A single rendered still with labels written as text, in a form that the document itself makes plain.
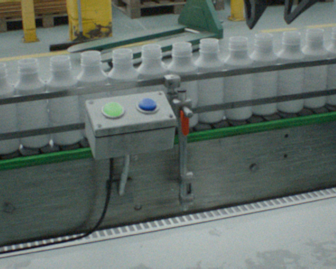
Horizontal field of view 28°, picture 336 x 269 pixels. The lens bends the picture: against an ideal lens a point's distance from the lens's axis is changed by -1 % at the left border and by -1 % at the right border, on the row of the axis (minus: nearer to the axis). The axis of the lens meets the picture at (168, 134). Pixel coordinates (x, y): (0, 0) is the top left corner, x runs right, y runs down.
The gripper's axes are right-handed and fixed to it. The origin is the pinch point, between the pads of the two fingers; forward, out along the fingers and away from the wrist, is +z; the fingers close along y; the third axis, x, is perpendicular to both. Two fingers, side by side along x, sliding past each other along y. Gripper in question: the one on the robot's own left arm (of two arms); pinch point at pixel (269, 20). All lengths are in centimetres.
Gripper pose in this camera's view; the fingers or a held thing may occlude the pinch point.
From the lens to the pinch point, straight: 103.3
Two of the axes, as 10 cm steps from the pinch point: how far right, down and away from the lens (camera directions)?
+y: -9.3, 1.8, -3.1
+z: -1.3, 6.5, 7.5
